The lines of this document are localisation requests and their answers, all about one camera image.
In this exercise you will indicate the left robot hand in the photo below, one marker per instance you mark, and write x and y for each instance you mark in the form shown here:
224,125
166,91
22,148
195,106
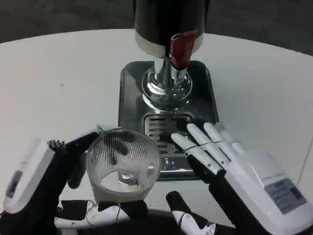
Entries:
41,176

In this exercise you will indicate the clear ribbed glass cup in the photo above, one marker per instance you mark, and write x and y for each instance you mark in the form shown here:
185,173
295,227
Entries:
122,161

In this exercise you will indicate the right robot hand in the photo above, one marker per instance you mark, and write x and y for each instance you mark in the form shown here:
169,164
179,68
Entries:
254,181

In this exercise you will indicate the steel drip tray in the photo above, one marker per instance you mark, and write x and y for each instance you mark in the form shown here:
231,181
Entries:
168,117

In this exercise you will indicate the red tap lever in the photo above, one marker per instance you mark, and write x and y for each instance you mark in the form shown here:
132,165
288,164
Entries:
182,50

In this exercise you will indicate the black drink dispenser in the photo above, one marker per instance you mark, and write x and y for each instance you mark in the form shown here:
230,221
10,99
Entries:
168,49

